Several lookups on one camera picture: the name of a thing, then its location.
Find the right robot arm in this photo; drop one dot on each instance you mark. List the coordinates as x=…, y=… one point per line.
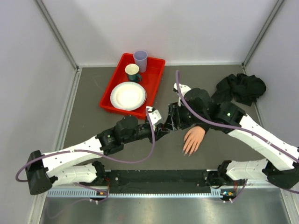
x=280, y=165

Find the mannequin hand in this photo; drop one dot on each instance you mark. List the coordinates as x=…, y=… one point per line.
x=193, y=139

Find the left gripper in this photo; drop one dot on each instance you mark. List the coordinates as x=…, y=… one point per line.
x=160, y=131

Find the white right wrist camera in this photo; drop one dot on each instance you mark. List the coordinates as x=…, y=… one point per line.
x=184, y=89

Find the green mug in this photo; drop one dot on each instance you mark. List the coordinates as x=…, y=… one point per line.
x=134, y=77

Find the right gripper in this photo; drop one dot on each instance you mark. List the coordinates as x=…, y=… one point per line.
x=174, y=119

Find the white paper plate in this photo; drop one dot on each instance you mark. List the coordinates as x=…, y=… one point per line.
x=128, y=96

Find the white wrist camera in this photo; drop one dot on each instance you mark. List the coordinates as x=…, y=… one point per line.
x=153, y=115
x=184, y=89

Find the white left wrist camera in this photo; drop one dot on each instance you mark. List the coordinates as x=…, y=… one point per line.
x=153, y=115

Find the black sleeve cloth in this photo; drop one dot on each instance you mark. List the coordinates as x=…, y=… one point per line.
x=240, y=87

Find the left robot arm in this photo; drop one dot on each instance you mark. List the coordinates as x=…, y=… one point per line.
x=69, y=165

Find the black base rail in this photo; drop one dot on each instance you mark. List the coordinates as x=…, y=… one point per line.
x=159, y=181

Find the lavender plastic cup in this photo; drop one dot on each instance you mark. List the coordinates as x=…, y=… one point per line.
x=140, y=58

